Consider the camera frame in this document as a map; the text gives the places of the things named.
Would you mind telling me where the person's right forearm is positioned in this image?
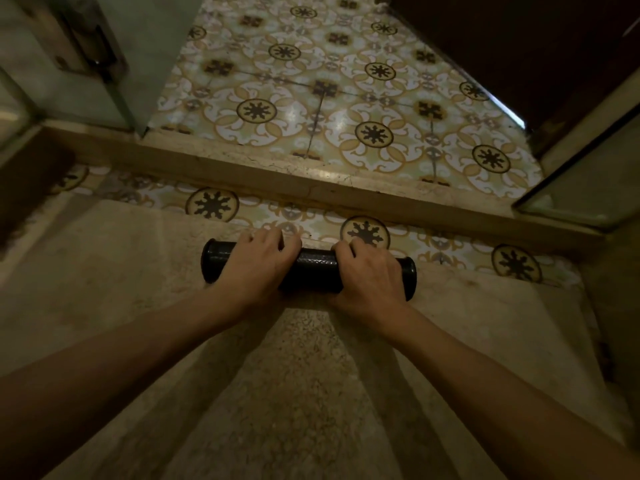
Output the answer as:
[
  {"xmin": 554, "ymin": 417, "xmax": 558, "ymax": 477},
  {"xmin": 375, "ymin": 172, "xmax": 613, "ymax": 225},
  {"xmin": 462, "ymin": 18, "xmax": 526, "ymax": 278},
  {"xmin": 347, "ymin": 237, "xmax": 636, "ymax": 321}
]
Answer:
[{"xmin": 372, "ymin": 307, "xmax": 640, "ymax": 480}]

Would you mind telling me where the person's right hand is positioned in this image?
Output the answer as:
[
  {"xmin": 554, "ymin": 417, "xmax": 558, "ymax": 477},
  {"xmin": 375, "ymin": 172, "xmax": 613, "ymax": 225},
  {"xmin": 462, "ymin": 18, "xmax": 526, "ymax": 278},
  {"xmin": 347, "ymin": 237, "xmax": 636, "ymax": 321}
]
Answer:
[{"xmin": 327, "ymin": 238, "xmax": 412, "ymax": 331}]

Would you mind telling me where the person's left hand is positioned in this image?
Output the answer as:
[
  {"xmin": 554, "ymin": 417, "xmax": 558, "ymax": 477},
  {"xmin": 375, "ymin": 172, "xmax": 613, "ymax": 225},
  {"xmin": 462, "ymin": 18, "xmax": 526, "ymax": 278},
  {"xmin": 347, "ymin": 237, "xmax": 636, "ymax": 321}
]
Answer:
[{"xmin": 211, "ymin": 227, "xmax": 303, "ymax": 324}]

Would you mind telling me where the person's left forearm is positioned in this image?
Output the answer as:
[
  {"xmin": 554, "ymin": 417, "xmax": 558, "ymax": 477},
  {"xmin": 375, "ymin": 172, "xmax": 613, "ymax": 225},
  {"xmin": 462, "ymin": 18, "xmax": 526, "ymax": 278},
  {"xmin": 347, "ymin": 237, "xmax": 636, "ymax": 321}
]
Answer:
[{"xmin": 0, "ymin": 287, "xmax": 251, "ymax": 480}]

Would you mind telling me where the glass shower door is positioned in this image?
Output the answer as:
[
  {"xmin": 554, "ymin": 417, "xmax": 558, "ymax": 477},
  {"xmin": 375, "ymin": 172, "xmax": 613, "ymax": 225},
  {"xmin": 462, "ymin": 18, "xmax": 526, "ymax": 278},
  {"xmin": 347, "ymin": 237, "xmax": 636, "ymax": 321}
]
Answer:
[{"xmin": 0, "ymin": 0, "xmax": 207, "ymax": 138}]

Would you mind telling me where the black mat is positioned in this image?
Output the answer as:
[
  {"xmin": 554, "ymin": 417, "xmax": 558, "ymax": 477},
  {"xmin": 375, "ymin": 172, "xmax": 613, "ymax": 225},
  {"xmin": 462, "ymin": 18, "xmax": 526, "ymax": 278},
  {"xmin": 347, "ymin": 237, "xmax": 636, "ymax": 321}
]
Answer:
[{"xmin": 201, "ymin": 239, "xmax": 417, "ymax": 301}]

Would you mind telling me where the dark wooden door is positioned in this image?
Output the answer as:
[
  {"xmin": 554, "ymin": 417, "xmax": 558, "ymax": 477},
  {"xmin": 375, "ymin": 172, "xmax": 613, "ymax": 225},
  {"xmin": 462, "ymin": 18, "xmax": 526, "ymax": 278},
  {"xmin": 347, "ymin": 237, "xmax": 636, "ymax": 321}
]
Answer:
[{"xmin": 387, "ymin": 0, "xmax": 640, "ymax": 156}]

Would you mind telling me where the beige floor mat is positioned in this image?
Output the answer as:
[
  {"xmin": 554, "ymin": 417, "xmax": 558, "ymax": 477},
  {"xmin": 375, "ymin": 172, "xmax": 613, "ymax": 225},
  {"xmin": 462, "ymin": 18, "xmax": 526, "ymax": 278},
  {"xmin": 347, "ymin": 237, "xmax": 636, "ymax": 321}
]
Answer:
[{"xmin": 0, "ymin": 195, "xmax": 632, "ymax": 480}]

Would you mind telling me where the metal door hinge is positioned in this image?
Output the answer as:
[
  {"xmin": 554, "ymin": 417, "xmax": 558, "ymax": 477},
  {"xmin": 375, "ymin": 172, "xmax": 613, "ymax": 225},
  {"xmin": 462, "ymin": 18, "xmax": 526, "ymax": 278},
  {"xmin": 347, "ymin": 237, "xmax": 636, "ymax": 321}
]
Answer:
[{"xmin": 27, "ymin": 0, "xmax": 127, "ymax": 81}]

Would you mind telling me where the marble shower threshold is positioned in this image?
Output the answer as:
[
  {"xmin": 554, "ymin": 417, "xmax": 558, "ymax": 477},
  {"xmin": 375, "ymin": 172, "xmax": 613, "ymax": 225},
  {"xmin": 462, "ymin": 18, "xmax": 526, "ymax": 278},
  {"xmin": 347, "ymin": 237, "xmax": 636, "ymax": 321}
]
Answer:
[{"xmin": 42, "ymin": 120, "xmax": 607, "ymax": 253}]

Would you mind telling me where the fixed glass panel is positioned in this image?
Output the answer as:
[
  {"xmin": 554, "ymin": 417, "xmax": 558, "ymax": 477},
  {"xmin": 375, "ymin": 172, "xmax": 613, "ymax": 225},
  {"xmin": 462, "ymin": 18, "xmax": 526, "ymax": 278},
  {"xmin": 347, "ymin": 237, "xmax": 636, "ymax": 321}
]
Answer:
[{"xmin": 514, "ymin": 102, "xmax": 640, "ymax": 231}]

